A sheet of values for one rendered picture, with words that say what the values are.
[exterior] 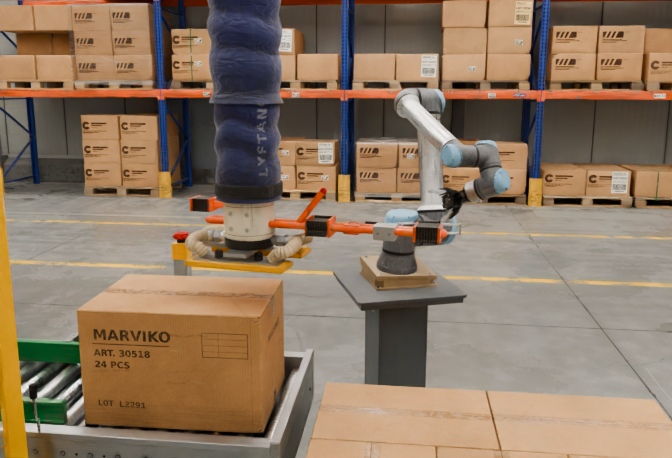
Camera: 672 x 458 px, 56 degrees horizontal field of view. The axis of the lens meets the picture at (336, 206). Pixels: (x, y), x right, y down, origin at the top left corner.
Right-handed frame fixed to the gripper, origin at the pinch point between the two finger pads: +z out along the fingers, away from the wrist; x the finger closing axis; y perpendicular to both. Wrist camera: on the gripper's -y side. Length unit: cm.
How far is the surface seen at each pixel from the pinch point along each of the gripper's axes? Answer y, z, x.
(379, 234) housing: 77, -26, 10
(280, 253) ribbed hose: 97, -2, 7
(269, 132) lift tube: 95, -10, -31
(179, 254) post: 78, 78, -12
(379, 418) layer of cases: 69, 3, 68
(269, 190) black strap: 95, -3, -14
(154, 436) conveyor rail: 131, 39, 49
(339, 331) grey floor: -88, 158, 46
